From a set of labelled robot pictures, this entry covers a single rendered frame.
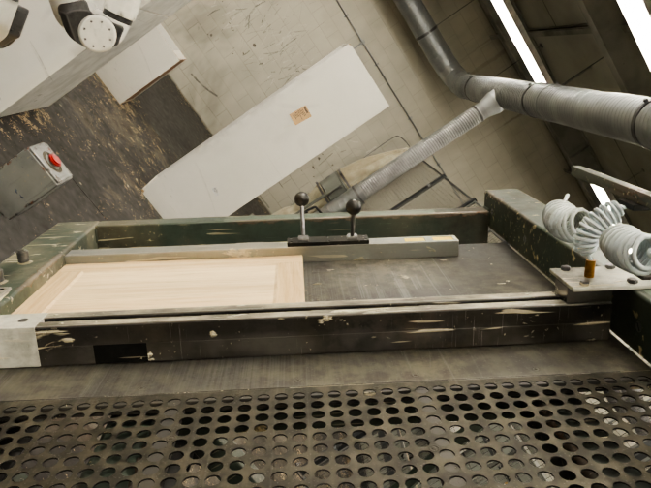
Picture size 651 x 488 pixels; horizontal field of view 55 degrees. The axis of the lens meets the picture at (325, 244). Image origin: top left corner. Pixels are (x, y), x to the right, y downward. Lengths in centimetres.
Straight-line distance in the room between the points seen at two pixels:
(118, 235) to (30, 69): 213
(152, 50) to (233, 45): 326
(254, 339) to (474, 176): 912
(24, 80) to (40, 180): 210
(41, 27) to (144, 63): 266
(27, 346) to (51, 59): 279
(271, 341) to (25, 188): 95
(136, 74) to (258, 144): 175
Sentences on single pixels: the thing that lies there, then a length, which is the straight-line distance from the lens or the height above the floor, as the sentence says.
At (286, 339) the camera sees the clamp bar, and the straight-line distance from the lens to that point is 104.
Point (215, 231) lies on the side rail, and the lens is 175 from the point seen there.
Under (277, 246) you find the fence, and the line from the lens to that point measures 151.
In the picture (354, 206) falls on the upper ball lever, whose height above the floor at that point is 154.
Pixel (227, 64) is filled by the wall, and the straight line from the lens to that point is 948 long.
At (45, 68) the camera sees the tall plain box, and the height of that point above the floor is 48.
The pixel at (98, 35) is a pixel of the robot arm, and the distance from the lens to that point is 148.
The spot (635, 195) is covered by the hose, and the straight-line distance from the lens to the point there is 111.
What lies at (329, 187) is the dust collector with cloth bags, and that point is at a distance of 721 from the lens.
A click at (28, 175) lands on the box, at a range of 178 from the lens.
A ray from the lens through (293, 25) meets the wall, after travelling 945.
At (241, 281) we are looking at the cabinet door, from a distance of 136.
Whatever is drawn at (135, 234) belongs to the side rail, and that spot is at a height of 98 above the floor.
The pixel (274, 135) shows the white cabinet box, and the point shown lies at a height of 116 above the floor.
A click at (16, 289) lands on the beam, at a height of 90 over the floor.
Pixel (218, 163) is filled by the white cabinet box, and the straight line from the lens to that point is 515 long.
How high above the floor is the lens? 161
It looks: 7 degrees down
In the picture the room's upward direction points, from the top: 56 degrees clockwise
